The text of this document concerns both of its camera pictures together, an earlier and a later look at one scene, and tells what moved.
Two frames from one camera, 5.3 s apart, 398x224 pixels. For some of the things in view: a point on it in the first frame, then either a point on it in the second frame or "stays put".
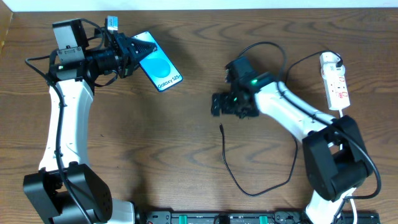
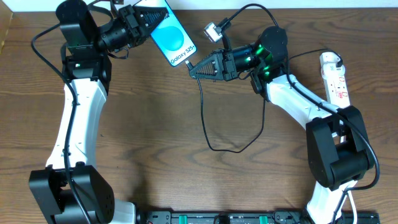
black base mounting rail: x=252 y=216 stays put
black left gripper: x=125 y=55 to x=133 y=23
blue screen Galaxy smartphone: x=160 y=71 to x=170 y=35
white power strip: x=336 y=86 stays put
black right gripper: x=216 y=104 to x=227 y=65
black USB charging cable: x=293 y=135 to x=253 y=140
